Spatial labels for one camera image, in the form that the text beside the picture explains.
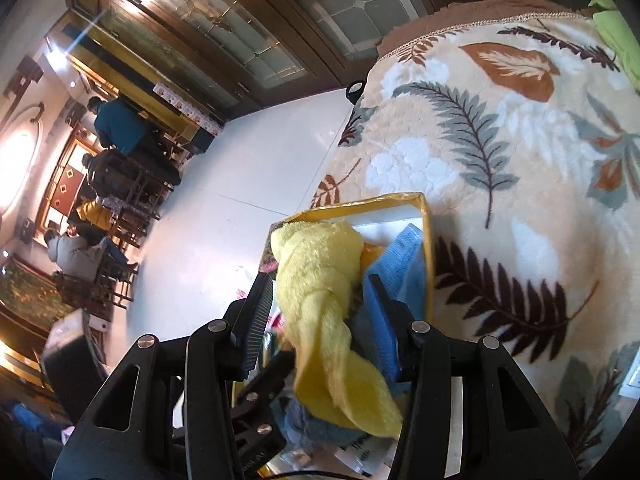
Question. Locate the lime green folded cloth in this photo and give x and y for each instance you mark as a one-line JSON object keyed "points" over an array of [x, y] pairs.
{"points": [[617, 35]]}

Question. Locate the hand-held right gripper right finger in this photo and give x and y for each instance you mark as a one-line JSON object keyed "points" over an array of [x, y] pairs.
{"points": [[382, 330]]}

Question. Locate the row of pink white boxes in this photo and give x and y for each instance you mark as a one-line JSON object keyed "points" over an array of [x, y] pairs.
{"points": [[187, 107]]}

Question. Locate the leaf print blanket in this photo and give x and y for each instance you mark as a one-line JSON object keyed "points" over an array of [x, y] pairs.
{"points": [[525, 160]]}

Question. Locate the white flat object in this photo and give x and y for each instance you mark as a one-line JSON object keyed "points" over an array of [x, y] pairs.
{"points": [[632, 380]]}

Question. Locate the dark wooden chair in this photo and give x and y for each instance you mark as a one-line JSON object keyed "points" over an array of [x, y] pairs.
{"points": [[117, 285]]}

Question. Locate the black box speaker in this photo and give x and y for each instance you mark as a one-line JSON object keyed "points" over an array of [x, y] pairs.
{"points": [[72, 360]]}

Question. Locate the yellow cardboard box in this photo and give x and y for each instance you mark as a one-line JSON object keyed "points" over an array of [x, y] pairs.
{"points": [[350, 206]]}

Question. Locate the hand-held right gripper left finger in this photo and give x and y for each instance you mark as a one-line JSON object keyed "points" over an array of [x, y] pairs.
{"points": [[255, 330]]}

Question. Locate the black round object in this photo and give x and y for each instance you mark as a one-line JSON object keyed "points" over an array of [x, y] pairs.
{"points": [[356, 92]]}

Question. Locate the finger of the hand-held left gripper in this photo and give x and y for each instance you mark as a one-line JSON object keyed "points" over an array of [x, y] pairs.
{"points": [[257, 410]]}

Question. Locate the yellow towel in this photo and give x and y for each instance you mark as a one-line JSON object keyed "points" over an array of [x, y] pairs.
{"points": [[320, 285]]}

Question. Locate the small blue towel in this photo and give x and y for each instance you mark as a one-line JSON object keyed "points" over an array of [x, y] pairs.
{"points": [[305, 425]]}

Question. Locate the wooden glass cabinet doors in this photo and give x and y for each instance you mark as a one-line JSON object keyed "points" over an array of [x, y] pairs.
{"points": [[225, 25]]}

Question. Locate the large blue towel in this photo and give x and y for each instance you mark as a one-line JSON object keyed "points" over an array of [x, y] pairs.
{"points": [[407, 260]]}

